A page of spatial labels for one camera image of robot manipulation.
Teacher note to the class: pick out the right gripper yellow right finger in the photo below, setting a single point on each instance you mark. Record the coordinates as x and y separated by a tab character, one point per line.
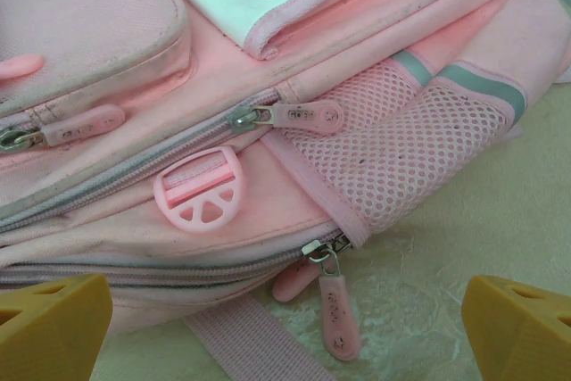
522	336

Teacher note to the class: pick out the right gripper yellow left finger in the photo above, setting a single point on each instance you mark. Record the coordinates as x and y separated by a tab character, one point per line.
49	332

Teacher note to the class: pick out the pink school backpack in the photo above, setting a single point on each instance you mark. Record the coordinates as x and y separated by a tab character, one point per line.
223	64

